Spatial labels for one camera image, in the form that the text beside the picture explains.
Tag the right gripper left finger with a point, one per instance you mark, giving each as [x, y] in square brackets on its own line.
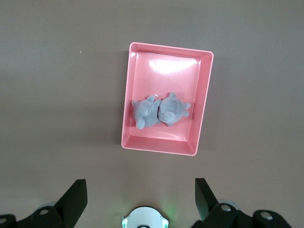
[66, 206]

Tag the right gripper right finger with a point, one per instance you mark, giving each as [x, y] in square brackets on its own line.
[213, 211]

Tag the grey plush toy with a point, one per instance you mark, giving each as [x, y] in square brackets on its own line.
[173, 109]
[145, 114]

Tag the pink plastic box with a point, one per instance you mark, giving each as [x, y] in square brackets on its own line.
[166, 78]

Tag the brown table cover mat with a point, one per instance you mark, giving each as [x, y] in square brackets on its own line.
[59, 95]

